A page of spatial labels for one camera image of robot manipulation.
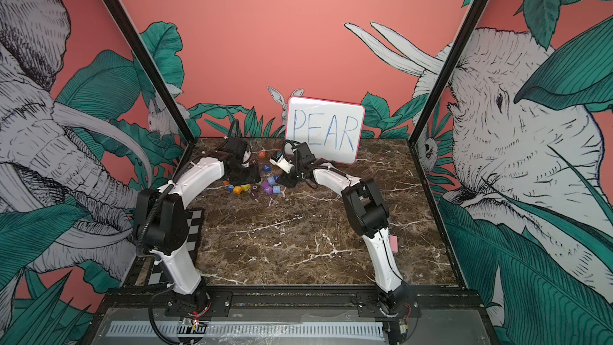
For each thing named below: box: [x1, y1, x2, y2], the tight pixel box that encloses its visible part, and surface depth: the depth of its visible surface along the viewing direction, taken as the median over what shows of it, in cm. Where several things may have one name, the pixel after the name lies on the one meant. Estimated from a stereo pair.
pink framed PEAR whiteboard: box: [284, 96, 366, 165], surface depth 108 cm
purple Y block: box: [260, 180, 273, 194], surface depth 103 cm
